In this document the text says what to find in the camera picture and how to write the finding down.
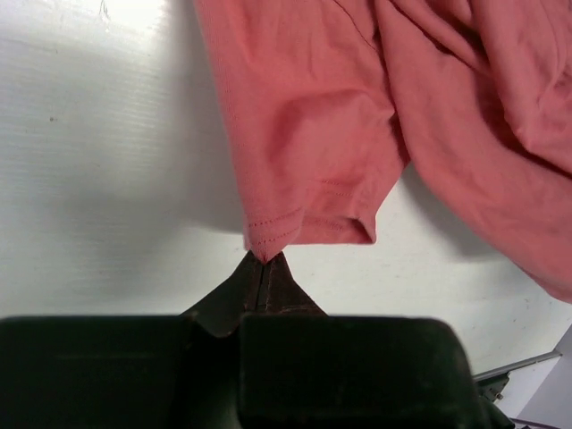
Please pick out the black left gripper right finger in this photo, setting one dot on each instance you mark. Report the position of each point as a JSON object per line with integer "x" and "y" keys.
{"x": 301, "y": 368}

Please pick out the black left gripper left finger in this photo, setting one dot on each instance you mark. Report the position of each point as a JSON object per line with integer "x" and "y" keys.
{"x": 126, "y": 371}

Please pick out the pink red t-shirt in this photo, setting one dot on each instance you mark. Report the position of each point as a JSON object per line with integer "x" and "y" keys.
{"x": 325, "y": 103}

